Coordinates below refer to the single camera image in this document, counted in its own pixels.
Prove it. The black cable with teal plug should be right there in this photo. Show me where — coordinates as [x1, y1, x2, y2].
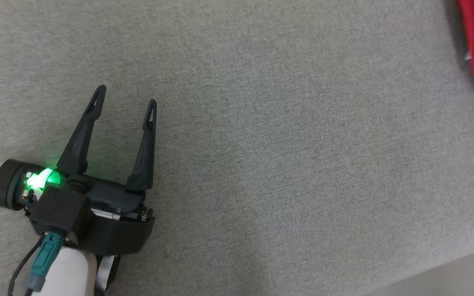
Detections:
[8, 232, 65, 296]

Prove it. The grey flat cable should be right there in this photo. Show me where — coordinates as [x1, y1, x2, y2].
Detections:
[95, 255, 121, 294]

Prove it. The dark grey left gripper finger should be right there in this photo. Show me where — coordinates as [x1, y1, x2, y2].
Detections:
[127, 99, 157, 192]
[57, 85, 107, 175]

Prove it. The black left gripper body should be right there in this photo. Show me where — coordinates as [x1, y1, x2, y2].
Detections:
[0, 160, 155, 254]

